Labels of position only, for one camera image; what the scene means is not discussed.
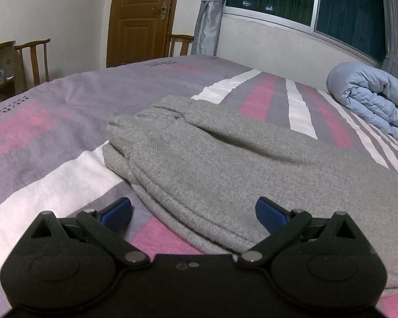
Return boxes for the grey knit pants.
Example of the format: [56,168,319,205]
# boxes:
[103,95,398,289]

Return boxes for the purple pink striped bed sheet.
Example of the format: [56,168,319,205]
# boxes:
[0,55,398,317]

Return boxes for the folded light blue duvet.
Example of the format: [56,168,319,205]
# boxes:
[326,63,398,140]

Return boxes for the wooden desk with clutter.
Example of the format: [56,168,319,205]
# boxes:
[0,40,16,102]

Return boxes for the wooden chair by door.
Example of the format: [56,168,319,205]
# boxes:
[168,34,194,57]

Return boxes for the brown wooden door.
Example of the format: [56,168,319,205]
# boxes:
[106,0,177,68]

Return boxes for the grey curtain by door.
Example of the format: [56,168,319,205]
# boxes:
[191,0,225,56]

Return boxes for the wooden chair by wall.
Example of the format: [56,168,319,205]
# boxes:
[14,38,51,92]

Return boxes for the dark window with metal frame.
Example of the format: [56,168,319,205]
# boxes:
[223,0,386,66]

